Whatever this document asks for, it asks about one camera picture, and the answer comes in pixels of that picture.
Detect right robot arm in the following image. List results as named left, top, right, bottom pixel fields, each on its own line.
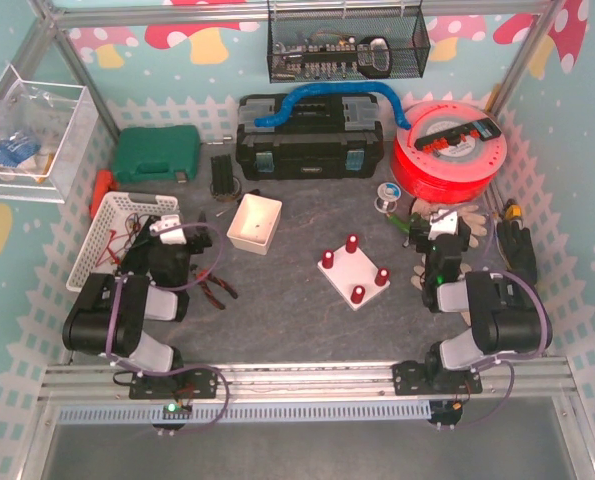
left=408, top=210, right=553, bottom=374

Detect orange tool handle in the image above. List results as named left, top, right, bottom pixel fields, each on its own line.
left=89, top=169, right=118, bottom=219

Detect black wire mesh shelf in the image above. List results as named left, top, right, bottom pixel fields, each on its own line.
left=267, top=1, right=431, bottom=83

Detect yellow black tool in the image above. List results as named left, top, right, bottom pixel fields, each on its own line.
left=502, top=199, right=523, bottom=221

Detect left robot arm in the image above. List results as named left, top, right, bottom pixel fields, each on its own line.
left=62, top=214, right=212, bottom=377

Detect green brass pipe fitting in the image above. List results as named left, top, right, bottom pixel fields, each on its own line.
left=385, top=213, right=426, bottom=247

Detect green plastic tool case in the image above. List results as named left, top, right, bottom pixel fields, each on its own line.
left=111, top=125, right=201, bottom=184

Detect white peg base plate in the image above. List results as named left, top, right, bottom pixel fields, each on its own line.
left=317, top=246, right=391, bottom=311

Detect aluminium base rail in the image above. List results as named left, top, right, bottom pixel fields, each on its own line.
left=38, top=357, right=577, bottom=405

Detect grey slotted cable duct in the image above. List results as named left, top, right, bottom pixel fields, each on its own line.
left=58, top=400, right=431, bottom=425

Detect black yellow work glove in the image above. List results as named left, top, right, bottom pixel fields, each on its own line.
left=496, top=220, right=538, bottom=287

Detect clear acrylic wall box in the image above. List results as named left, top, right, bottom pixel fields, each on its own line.
left=0, top=66, right=98, bottom=204

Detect black plastic toolbox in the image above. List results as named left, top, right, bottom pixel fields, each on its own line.
left=235, top=94, right=384, bottom=181

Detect orange pneumatic tubing reel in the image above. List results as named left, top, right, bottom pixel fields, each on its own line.
left=390, top=100, right=508, bottom=204

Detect white perforated basket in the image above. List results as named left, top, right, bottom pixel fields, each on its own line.
left=66, top=192, right=179, bottom=293

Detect yellow rod in corner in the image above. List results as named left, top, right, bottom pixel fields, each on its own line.
left=485, top=83, right=501, bottom=112

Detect black socket rail orange clips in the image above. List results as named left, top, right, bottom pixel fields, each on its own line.
left=414, top=118, right=501, bottom=154

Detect orange handled cutting pliers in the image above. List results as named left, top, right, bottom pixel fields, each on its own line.
left=188, top=263, right=239, bottom=311

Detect solder wire spool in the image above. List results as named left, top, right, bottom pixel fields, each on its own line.
left=374, top=182, right=402, bottom=214

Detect black device in basket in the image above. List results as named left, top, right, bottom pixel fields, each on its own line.
left=117, top=215, right=163, bottom=275

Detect white plastic parts bin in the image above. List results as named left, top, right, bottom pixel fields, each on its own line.
left=227, top=193, right=283, bottom=255

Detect white knit work glove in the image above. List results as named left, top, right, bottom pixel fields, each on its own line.
left=410, top=199, right=488, bottom=248

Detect blue corrugated hose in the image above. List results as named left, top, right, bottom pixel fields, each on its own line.
left=254, top=81, right=412, bottom=132

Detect large red spring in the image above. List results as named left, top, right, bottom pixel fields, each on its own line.
left=374, top=268, right=390, bottom=287
left=345, top=234, right=358, bottom=254
left=351, top=285, right=366, bottom=305
left=321, top=250, right=334, bottom=269

